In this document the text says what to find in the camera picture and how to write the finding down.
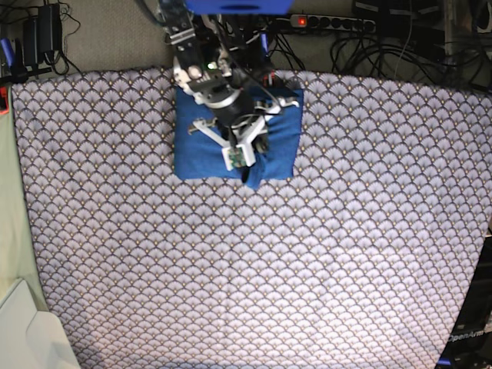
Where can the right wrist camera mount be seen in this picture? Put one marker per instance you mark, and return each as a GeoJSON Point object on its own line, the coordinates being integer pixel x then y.
{"type": "Point", "coordinates": [240, 141]}

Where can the blue-handled clamp centre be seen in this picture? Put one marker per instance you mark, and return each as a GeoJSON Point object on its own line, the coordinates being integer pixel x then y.
{"type": "Point", "coordinates": [266, 59]}

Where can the blue-handled clamp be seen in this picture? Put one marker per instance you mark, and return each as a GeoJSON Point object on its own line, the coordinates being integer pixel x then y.
{"type": "Point", "coordinates": [266, 59]}
{"type": "Point", "coordinates": [16, 67]}

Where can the blue-handled clamp left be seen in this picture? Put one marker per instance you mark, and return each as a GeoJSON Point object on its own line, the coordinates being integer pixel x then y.
{"type": "Point", "coordinates": [16, 67]}

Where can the black power adapter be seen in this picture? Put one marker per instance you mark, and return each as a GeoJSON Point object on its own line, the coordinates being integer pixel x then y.
{"type": "Point", "coordinates": [42, 36]}

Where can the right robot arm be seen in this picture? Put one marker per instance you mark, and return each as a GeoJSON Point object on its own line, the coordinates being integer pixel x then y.
{"type": "Point", "coordinates": [203, 67]}

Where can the blue long-sleeve T-shirt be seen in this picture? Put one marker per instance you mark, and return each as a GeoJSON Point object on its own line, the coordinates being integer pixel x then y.
{"type": "Point", "coordinates": [196, 156]}

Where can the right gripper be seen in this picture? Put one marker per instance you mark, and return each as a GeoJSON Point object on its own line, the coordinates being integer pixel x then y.
{"type": "Point", "coordinates": [227, 104]}

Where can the black OpenArm base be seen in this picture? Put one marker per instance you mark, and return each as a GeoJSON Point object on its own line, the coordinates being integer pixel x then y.
{"type": "Point", "coordinates": [469, 344]}

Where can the white plastic bin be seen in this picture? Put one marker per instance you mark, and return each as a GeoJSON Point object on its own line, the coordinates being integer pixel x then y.
{"type": "Point", "coordinates": [31, 338]}

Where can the blue box at top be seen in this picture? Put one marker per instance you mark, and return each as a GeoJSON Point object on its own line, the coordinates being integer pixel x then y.
{"type": "Point", "coordinates": [239, 7]}

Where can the fan-patterned tablecloth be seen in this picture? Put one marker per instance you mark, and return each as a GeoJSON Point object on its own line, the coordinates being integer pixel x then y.
{"type": "Point", "coordinates": [361, 260]}

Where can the black power strip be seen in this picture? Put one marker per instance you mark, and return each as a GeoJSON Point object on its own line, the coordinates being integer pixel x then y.
{"type": "Point", "coordinates": [341, 24]}

